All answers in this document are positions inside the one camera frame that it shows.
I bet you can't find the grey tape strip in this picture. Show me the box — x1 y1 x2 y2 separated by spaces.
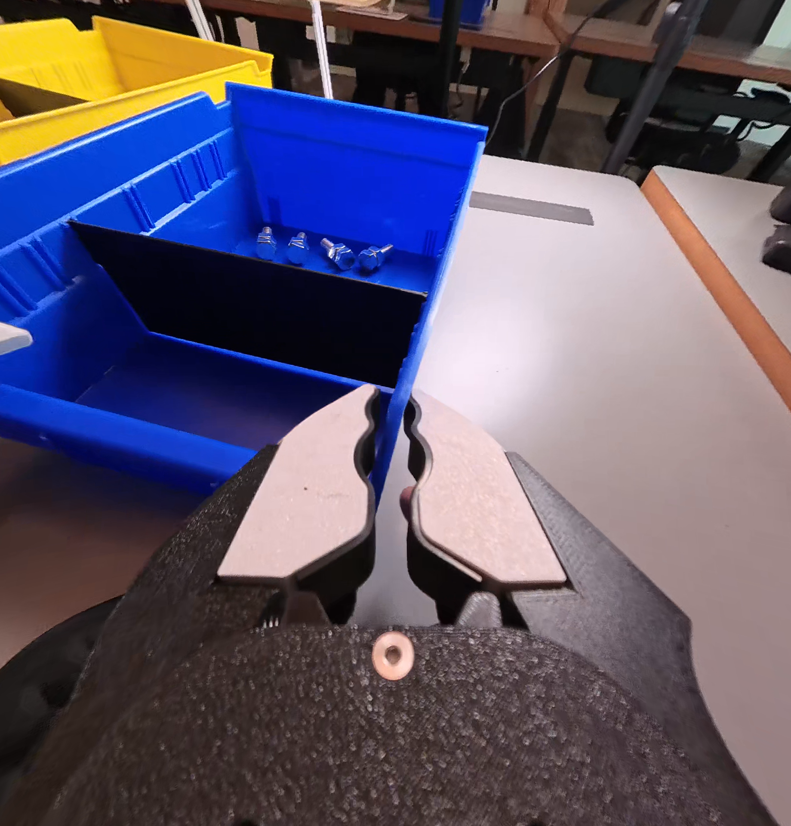
468 190 596 227

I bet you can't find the black cable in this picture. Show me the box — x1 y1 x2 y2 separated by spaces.
482 0 612 133

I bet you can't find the black bin divider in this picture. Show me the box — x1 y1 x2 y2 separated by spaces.
0 73 89 120
69 219 428 388

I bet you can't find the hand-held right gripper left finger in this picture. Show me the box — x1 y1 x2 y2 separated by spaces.
216 384 379 622

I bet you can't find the yellow plastic bin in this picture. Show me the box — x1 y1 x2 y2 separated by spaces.
0 16 275 174

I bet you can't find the white cord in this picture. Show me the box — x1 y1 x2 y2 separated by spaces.
308 0 336 101

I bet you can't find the wooden desk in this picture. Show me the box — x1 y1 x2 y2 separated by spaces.
176 0 560 60
544 9 791 91

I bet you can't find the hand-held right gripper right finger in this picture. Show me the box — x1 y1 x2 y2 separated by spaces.
403 390 568 625

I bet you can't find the blue container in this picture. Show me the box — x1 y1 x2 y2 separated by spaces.
426 0 488 32

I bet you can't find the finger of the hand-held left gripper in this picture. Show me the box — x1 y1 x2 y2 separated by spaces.
0 316 34 361

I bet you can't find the black office chair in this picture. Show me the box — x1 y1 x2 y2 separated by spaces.
589 55 791 185

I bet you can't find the wood-edged grey table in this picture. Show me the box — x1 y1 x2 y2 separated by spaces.
640 164 791 435

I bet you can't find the blue plastic bin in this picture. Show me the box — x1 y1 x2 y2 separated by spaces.
0 80 489 494

